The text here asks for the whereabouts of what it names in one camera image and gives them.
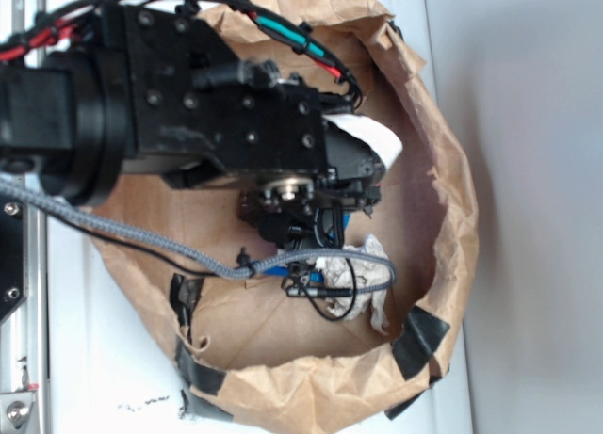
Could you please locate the aluminium frame rail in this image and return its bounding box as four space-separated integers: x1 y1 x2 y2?
0 0 50 434

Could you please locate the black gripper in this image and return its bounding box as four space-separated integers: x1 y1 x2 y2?
122 6 383 246

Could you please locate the black tape lower right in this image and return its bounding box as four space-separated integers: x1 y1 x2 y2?
383 305 451 421

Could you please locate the red black wire bundle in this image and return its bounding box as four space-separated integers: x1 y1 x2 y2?
0 0 364 110

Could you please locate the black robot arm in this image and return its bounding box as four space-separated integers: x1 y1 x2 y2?
1 3 387 245

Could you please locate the crumpled white tissue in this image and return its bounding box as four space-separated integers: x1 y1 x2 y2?
316 257 391 335

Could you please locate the dark brown rock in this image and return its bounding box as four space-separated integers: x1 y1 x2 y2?
236 191 264 227

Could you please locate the blue plastic bottle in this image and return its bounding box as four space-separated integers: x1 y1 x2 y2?
258 209 350 284

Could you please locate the brown paper bag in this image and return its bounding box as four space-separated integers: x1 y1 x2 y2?
96 0 479 433

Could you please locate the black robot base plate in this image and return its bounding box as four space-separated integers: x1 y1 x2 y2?
0 195 28 325

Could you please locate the grey braided cable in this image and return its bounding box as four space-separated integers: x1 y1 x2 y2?
0 175 398 297

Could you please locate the black tape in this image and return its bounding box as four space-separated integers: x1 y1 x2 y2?
169 273 233 422
383 305 451 421

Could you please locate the black tape lower left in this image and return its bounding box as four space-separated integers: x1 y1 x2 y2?
169 273 233 422

